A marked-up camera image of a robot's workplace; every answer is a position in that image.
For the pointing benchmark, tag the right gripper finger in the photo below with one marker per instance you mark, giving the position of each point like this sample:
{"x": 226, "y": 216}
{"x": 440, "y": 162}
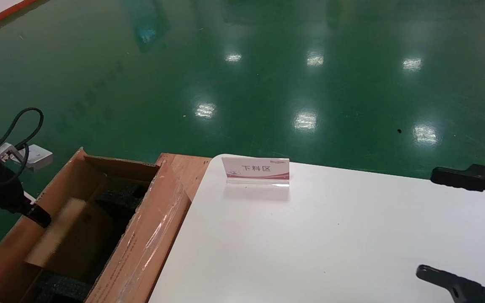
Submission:
{"x": 465, "y": 292}
{"x": 470, "y": 180}

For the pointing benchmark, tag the small cardboard box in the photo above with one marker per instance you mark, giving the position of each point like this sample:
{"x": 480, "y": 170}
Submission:
{"x": 74, "y": 235}

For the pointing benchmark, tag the large open cardboard box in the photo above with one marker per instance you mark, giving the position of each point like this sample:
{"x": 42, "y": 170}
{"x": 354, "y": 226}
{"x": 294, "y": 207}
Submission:
{"x": 154, "y": 235}

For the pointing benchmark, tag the acrylic sign with Chinese text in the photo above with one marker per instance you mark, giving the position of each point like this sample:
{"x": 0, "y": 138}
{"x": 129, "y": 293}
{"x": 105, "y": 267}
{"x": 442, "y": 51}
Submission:
{"x": 255, "y": 168}

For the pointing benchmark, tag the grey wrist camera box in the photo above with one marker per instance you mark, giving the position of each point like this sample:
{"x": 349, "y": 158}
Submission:
{"x": 38, "y": 156}

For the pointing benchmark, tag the silver camera mounting bracket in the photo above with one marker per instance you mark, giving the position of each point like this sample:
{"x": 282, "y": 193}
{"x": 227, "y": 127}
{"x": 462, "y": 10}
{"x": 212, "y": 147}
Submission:
{"x": 2, "y": 150}

